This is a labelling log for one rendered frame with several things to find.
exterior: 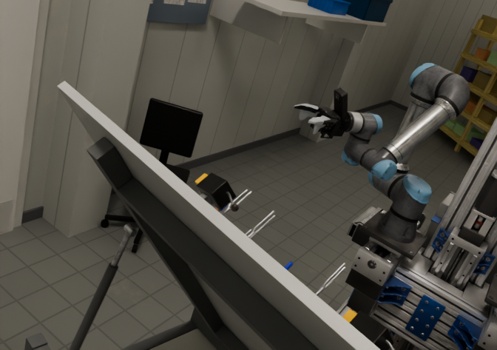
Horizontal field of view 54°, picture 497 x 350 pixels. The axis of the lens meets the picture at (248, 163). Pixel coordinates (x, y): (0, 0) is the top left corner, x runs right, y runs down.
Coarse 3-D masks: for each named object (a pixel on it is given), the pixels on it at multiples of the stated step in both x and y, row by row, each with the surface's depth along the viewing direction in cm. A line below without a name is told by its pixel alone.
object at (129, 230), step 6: (126, 228) 104; (132, 228) 104; (126, 234) 104; (132, 234) 103; (126, 240) 104; (120, 246) 105; (120, 252) 105; (114, 258) 105; (120, 258) 106; (114, 264) 106
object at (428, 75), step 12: (420, 72) 182; (432, 72) 179; (444, 72) 177; (420, 84) 182; (432, 84) 177; (420, 96) 182; (432, 96) 180; (408, 108) 189; (420, 108) 184; (408, 120) 188; (408, 156) 192; (408, 168) 195; (372, 180) 200; (384, 192) 196
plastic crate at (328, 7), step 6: (312, 0) 409; (318, 0) 406; (324, 0) 403; (330, 0) 401; (336, 0) 400; (342, 0) 429; (312, 6) 410; (318, 6) 407; (324, 6) 404; (330, 6) 402; (336, 6) 406; (342, 6) 417; (348, 6) 426; (330, 12) 403; (336, 12) 411; (342, 12) 422
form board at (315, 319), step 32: (64, 96) 96; (96, 128) 91; (128, 160) 87; (160, 192) 83; (192, 192) 71; (192, 224) 79; (224, 224) 66; (224, 256) 76; (256, 256) 62; (256, 288) 73; (288, 288) 59; (224, 320) 144; (288, 320) 70; (320, 320) 56
